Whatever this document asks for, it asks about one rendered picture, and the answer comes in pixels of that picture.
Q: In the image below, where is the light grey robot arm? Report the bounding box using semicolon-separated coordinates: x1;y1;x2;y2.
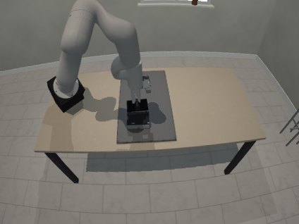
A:
54;0;151;99

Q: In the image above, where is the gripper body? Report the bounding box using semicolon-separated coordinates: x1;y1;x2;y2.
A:
131;89;140;104

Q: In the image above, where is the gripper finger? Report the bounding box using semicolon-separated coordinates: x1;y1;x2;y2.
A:
135;99;140;111

